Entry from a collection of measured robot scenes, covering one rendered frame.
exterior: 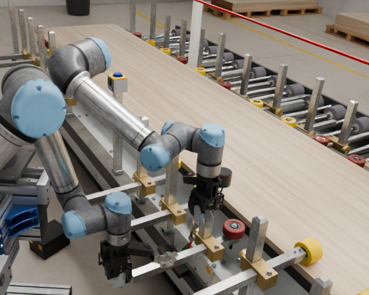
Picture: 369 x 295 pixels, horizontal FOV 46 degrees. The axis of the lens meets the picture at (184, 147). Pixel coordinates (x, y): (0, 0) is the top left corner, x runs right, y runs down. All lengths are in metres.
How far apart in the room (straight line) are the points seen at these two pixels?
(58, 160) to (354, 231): 1.11
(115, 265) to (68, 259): 1.45
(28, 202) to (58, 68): 0.61
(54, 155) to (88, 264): 1.60
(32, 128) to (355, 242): 1.20
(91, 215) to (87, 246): 1.64
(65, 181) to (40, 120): 0.33
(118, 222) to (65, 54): 0.50
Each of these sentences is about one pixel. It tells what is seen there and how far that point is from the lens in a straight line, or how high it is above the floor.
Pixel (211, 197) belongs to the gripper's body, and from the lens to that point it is 1.33.
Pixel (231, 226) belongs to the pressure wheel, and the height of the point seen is 0.90.
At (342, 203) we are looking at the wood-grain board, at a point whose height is 0.90.
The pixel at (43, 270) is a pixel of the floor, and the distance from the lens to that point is 2.75.
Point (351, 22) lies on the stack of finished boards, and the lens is 8.64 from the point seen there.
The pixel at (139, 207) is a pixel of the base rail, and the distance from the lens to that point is 2.00.
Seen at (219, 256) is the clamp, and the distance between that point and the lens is 1.59.
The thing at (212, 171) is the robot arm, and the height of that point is 1.24.
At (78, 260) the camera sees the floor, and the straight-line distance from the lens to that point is 2.78.
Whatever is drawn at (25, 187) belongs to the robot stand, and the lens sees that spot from 1.68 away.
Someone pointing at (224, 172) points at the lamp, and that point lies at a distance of 1.48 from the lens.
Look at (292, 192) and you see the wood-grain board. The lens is 1.88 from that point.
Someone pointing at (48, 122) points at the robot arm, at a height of 1.48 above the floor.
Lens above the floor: 1.91
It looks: 29 degrees down
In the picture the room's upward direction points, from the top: 5 degrees clockwise
